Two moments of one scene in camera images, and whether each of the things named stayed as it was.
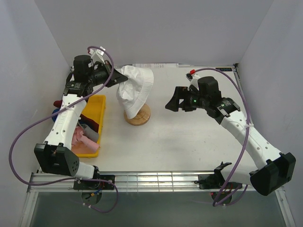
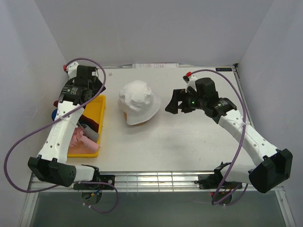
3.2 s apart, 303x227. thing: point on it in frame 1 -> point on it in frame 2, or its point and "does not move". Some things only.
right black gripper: x=181 y=92 does not move
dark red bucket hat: x=88 y=121 does not move
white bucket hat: x=132 y=92 -> x=137 y=100
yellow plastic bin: x=94 y=108 does not move
